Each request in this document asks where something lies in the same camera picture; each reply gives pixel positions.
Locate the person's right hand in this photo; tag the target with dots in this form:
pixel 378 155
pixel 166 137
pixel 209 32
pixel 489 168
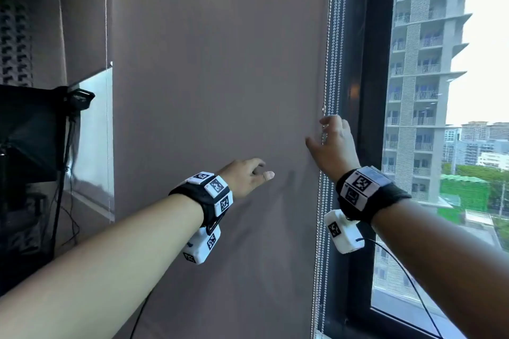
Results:
pixel 338 148

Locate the person's left hand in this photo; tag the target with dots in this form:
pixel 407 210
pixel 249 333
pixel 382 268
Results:
pixel 238 178

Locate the person's left forearm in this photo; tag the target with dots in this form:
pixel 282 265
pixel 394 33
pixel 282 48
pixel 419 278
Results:
pixel 99 271

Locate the person's right forearm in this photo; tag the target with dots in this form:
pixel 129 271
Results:
pixel 449 271

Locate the black left wristband with markers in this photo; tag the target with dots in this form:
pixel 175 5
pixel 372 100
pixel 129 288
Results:
pixel 199 199

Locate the black wristband with markers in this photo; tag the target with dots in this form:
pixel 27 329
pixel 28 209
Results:
pixel 370 195
pixel 199 199

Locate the black right wristband with markers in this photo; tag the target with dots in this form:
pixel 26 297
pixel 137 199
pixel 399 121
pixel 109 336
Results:
pixel 370 195

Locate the tall grey apartment building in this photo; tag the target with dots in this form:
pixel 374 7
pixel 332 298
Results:
pixel 425 52

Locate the green roofed building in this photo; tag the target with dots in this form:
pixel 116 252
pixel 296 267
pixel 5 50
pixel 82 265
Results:
pixel 465 195

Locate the distant city buildings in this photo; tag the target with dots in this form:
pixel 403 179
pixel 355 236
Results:
pixel 477 144

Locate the frosted window pane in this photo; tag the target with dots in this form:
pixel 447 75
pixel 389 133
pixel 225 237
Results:
pixel 91 144

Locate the black softbox light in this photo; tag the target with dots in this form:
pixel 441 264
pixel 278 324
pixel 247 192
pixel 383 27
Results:
pixel 28 132

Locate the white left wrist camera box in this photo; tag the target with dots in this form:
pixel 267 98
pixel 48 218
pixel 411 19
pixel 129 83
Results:
pixel 203 245

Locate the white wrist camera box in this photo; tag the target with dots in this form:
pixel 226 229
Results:
pixel 203 245
pixel 344 233

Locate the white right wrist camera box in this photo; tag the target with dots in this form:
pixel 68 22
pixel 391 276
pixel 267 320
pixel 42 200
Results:
pixel 344 233

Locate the black window frame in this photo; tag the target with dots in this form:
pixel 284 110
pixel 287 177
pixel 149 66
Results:
pixel 370 52

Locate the patterned wall panel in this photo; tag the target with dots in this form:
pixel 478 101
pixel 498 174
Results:
pixel 16 44

